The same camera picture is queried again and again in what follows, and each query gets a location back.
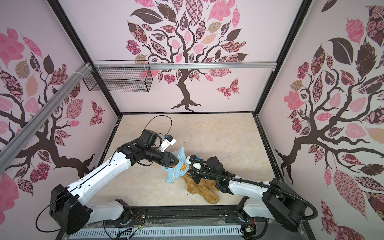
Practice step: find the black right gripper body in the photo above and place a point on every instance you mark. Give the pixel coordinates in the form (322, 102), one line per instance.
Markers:
(198, 177)

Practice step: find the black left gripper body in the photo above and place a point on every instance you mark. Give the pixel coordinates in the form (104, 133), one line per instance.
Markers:
(156, 155)

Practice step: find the light blue teddy shirt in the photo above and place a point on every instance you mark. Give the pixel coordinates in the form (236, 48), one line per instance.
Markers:
(180, 169)

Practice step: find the brown plush teddy bear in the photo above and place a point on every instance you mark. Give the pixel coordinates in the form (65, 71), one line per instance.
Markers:
(205, 188)

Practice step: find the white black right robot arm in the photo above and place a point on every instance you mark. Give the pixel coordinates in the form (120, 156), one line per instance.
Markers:
(268, 200)

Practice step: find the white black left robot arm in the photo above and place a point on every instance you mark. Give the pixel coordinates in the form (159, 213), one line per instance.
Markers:
(71, 207)

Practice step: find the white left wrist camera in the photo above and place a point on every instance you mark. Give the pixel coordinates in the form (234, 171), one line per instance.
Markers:
(168, 140)

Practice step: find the white slotted cable duct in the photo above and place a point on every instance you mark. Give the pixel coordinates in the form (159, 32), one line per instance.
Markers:
(156, 233)

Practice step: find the black wire mesh basket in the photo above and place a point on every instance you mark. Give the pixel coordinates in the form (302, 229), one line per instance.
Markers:
(113, 76)

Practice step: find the aluminium rail back wall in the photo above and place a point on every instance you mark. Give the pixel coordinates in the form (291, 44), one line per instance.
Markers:
(183, 66)

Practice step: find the aluminium rail wall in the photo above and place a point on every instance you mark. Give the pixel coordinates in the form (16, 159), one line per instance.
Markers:
(11, 150)
(183, 66)

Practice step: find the aluminium rail left wall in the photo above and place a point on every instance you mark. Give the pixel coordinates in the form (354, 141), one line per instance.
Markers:
(11, 150)

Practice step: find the black corner frame post left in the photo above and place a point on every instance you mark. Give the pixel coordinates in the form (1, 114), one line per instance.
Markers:
(72, 34)

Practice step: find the black corner frame post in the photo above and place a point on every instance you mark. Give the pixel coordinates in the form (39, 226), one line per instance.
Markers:
(72, 34)
(297, 23)

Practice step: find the black corner frame post right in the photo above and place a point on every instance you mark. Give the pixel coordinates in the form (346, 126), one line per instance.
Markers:
(297, 23)

